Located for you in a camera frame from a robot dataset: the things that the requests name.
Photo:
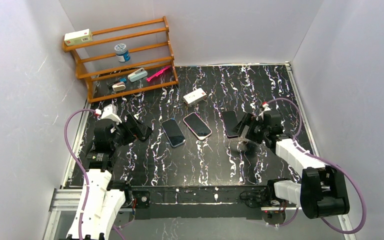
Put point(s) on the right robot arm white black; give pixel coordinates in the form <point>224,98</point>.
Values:
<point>322,191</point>

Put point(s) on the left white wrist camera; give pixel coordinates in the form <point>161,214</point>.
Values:
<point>110,112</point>

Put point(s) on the black blue marker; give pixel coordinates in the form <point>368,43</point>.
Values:
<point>117,81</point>

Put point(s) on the white box with barcode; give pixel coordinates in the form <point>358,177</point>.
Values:
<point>194,97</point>

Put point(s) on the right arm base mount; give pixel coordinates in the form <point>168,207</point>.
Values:
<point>273,209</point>

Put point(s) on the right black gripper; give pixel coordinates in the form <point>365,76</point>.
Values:
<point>249,126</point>

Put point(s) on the blue white jar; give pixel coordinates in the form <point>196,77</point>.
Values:
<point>122,52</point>

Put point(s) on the white green box on shelf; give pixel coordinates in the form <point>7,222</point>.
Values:
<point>78,37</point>

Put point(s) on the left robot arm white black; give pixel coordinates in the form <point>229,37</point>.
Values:
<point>101,197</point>

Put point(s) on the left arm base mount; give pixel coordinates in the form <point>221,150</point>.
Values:
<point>137,202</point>

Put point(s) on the wooden shelf rack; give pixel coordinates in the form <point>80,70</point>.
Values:
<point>149,46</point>

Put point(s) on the purple phone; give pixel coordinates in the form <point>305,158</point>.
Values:
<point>230,121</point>

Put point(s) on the beige small stapler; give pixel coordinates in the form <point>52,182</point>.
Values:
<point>117,87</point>

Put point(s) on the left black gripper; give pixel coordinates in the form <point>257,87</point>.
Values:
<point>127,128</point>

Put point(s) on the pink comb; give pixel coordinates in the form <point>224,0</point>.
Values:
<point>158,73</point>

